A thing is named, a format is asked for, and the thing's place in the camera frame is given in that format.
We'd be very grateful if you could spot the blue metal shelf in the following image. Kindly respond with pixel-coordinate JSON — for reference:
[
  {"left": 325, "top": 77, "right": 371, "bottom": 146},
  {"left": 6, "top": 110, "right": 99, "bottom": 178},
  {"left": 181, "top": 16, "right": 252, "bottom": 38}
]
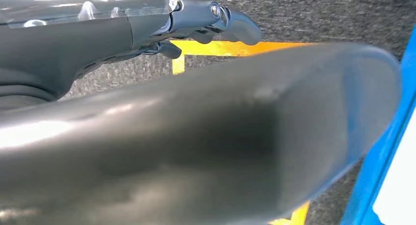
[{"left": 339, "top": 24, "right": 416, "bottom": 225}]

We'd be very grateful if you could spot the white plastic bin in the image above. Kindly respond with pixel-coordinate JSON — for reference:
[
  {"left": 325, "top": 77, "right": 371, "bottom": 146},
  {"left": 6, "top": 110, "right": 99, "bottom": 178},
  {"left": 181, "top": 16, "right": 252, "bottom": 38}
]
[{"left": 373, "top": 110, "right": 416, "bottom": 225}]

